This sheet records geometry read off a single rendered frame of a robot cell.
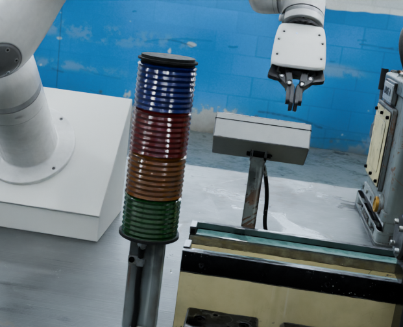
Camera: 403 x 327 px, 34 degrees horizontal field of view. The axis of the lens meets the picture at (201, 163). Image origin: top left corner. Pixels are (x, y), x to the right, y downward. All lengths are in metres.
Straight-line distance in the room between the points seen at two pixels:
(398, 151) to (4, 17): 0.84
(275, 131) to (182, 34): 5.39
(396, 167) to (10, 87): 0.80
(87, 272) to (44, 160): 0.28
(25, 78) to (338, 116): 5.56
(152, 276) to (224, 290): 0.27
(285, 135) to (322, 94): 5.38
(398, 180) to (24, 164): 0.77
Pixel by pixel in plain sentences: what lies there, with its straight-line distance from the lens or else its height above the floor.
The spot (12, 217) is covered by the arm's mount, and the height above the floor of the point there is 0.82.
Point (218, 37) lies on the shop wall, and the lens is 6.51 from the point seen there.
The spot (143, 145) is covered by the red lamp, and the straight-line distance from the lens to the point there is 0.66.
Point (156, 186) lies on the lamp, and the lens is 0.67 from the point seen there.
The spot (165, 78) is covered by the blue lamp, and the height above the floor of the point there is 1.20.
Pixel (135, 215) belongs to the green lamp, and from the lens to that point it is 0.68.
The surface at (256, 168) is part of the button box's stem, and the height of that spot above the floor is 0.99.
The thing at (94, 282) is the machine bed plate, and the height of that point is 0.80.
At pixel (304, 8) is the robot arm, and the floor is 1.28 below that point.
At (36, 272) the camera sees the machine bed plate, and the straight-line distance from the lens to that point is 1.17.
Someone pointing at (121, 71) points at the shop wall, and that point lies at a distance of 6.68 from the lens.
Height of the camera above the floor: 1.28
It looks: 14 degrees down
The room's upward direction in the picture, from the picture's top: 7 degrees clockwise
